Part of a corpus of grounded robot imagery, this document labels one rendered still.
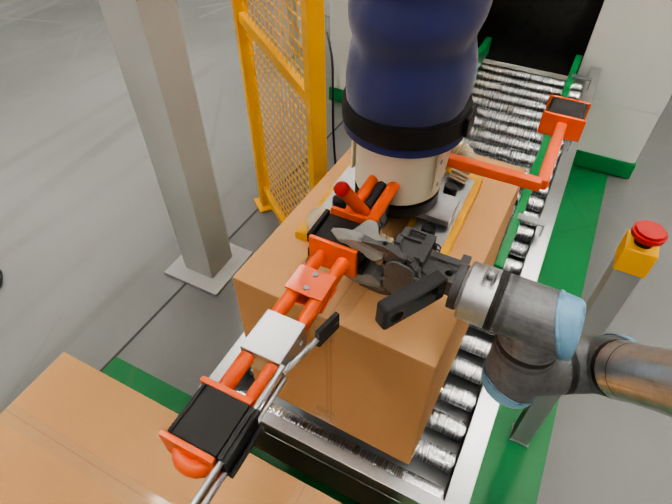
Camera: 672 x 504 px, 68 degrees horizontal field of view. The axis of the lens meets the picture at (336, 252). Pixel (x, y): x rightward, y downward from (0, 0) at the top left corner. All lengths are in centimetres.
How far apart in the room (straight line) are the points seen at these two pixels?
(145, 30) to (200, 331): 119
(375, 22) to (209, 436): 58
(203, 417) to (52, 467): 89
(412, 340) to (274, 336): 27
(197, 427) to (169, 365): 156
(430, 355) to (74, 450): 96
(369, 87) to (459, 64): 14
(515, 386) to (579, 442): 131
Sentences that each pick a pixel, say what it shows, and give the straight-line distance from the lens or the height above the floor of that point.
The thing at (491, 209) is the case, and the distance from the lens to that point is 111.
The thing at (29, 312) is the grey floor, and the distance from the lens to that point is 259.
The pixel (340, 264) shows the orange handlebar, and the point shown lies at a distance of 76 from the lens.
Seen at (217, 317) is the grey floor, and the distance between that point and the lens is 226.
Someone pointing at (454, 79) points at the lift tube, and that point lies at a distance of 82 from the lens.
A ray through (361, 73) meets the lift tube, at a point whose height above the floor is 140.
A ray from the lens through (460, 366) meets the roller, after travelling 147.
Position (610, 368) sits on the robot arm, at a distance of 82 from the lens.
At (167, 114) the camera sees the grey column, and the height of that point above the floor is 87.
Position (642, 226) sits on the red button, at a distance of 125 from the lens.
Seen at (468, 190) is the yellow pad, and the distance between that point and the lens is 111.
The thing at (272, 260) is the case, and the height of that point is 108.
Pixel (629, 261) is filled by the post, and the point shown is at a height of 97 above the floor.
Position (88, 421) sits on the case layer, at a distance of 150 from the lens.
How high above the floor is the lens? 178
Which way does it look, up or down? 47 degrees down
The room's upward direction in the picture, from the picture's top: straight up
